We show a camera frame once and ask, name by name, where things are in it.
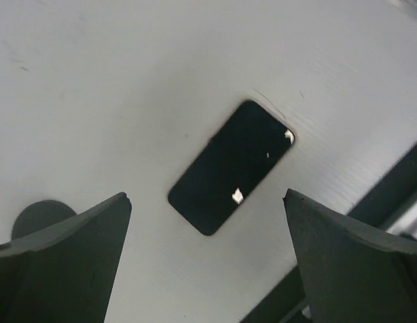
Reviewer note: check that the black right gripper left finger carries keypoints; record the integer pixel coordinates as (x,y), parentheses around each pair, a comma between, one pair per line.
(65,271)

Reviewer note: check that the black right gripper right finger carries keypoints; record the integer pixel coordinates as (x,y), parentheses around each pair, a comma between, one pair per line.
(351,272)

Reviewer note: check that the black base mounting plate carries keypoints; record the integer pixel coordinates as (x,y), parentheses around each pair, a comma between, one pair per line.
(379,208)

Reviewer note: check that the cream case smartphone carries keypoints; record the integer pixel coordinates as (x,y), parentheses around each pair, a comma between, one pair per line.
(231,165)

